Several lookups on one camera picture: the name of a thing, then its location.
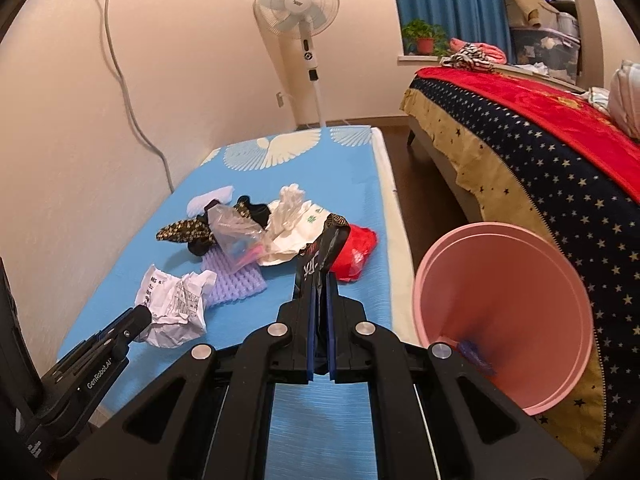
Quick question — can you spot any clear plastic bag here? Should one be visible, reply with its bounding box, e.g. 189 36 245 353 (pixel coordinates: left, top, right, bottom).
206 202 266 266

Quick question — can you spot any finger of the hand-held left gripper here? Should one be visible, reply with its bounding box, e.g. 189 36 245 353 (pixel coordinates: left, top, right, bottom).
79 306 152 357

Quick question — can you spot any black snack packet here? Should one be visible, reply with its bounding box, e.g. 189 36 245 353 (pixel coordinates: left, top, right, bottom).
295 214 353 306

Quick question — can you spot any black gold patterned wrapper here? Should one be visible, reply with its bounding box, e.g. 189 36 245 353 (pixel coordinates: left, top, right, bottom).
156 200 251 247

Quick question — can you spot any white ridged foam net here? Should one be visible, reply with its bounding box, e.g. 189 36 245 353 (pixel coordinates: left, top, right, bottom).
270 185 307 234

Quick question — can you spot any pink plastic bucket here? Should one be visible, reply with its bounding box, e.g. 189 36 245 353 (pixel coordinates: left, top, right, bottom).
412 221 596 417

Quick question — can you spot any white printed paper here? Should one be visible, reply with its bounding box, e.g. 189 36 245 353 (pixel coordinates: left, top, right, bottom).
134 262 218 350

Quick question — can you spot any grey wall cable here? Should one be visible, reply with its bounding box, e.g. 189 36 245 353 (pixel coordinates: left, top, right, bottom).
80 0 174 196

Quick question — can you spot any pink cloth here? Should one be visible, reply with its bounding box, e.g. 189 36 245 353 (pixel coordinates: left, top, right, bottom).
450 37 507 65

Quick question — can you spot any red plastic bag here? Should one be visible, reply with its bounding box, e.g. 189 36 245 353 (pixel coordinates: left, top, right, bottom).
332 225 379 283

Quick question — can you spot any clear plastic storage box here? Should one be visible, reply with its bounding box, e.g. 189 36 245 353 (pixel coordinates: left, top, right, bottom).
511 25 583 84

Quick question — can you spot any white plastic bag green print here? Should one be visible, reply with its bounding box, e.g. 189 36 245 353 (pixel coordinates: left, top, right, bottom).
257 200 332 267

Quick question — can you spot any red blanket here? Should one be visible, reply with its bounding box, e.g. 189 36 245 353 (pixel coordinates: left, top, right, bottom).
415 66 640 181

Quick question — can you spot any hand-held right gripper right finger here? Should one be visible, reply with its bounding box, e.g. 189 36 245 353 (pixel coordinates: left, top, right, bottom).
325 275 584 480

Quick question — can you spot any purple foam net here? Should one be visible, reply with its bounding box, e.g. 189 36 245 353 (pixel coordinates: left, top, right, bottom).
200 247 268 308

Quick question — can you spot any white pillow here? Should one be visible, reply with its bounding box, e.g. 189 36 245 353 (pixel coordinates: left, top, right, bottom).
610 60 640 139

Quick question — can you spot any white standing fan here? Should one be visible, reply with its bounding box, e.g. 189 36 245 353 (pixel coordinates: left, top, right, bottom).
252 0 351 129

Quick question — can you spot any potted green plant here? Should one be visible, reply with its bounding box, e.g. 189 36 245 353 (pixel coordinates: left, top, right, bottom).
401 20 451 57

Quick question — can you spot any white mattress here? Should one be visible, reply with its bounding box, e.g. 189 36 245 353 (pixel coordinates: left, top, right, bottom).
372 127 432 352

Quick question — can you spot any blue feather print cloth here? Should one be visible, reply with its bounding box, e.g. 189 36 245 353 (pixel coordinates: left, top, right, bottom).
57 127 401 480

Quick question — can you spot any beige coat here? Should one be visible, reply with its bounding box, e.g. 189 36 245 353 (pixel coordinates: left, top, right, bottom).
502 0 564 29

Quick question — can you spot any black white striped cloth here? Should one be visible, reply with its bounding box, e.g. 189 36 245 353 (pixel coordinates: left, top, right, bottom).
440 44 496 74

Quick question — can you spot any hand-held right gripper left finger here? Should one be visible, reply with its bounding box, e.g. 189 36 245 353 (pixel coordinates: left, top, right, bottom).
55 279 319 480

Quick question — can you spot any pale lilac foam net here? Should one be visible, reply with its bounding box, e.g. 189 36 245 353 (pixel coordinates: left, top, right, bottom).
187 185 236 213

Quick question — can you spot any white windowsill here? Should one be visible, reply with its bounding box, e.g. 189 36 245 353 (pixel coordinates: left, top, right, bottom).
397 54 451 67

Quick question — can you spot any navy star print blanket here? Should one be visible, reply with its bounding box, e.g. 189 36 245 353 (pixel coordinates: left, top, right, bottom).
400 67 640 461

